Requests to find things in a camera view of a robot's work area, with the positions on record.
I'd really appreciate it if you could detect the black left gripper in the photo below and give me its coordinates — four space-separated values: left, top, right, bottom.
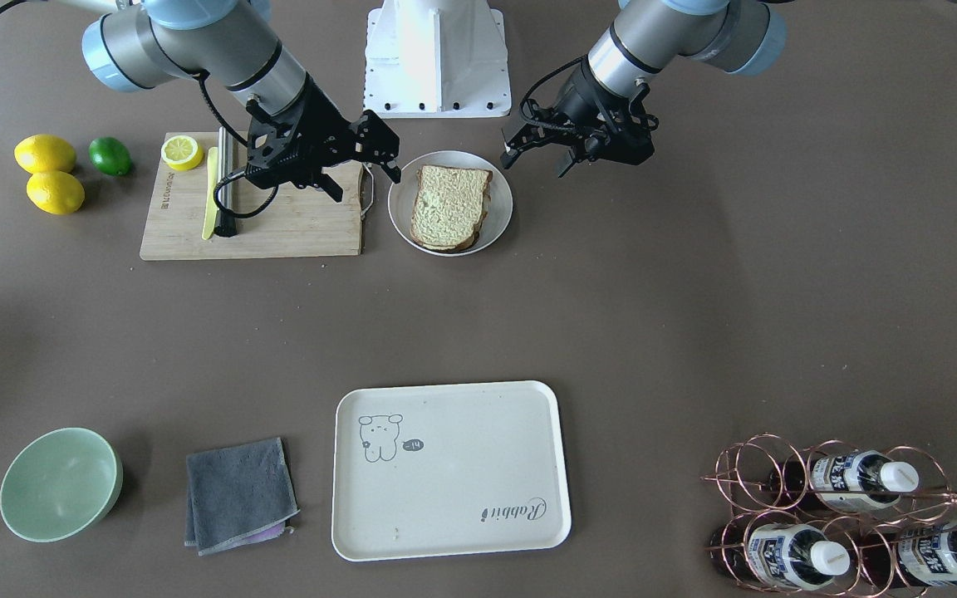
500 56 660 177

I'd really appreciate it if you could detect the green lime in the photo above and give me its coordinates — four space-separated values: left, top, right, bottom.
88 136 133 177

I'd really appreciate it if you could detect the grey folded cloth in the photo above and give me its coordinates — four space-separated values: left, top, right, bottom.
184 438 300 556

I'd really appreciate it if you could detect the tea bottle one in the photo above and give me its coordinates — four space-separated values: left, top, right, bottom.
761 450 920 516

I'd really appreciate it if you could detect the tea bottle three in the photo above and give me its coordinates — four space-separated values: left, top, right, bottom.
859 522 957 588

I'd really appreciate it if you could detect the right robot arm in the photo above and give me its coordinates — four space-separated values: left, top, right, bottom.
81 1 401 201

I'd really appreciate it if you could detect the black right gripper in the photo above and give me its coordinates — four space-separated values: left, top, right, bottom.
244 75 401 202

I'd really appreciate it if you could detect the tea bottle two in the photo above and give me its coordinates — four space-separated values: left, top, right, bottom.
708 523 853 591

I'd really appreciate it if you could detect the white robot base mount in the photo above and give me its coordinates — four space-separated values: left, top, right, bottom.
362 1 513 119

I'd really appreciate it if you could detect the yellow lemon near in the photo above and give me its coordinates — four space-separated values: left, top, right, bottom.
26 170 85 215

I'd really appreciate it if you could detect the yellow lemon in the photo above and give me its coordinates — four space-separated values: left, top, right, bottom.
12 134 76 174
26 170 85 215

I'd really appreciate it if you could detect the cream rabbit tray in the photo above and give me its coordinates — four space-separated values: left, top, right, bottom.
331 380 572 561

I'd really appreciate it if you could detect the green bowl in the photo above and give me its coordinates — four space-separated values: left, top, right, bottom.
0 427 123 542

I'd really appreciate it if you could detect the yellow peeler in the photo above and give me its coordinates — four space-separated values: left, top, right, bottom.
201 146 220 241

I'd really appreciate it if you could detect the wooden cutting board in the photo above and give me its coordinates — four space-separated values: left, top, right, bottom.
140 162 362 261

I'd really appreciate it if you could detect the yellow lemon far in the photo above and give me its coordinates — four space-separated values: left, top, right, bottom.
12 134 76 174

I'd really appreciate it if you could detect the copper wire bottle rack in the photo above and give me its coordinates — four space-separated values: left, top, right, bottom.
707 433 957 597

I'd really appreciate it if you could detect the white oval plate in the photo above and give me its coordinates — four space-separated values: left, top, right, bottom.
387 150 513 257

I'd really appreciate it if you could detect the steel muddler black tip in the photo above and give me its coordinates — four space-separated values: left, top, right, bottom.
214 126 238 238

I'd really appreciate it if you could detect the bread slice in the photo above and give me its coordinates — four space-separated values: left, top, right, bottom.
444 189 491 252
410 165 493 252

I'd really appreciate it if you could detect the half lemon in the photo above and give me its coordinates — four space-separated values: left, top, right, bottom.
160 134 204 173

